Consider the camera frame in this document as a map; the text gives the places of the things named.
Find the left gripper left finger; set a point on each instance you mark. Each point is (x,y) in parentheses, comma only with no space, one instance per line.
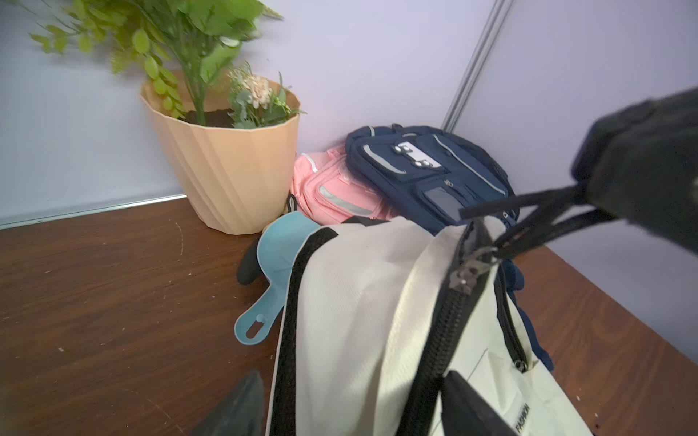
(240,413)

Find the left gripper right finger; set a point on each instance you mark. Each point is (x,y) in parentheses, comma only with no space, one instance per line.
(466,413)

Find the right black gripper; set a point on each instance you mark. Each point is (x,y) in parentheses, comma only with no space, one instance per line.
(638,164)

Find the navy blue backpack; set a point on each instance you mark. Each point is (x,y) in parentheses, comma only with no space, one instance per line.
(426,175)

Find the cream white backpack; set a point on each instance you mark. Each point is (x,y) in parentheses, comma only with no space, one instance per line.
(377,314)

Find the pink backpack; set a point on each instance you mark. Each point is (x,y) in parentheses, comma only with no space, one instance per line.
(327,193)

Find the teal plastic paddle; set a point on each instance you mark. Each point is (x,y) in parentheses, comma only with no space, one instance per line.
(271,256)

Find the beige plant pot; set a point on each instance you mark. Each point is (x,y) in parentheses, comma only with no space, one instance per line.
(236,180)

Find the artificial green flowering plant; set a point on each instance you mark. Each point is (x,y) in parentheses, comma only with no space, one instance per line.
(188,51)

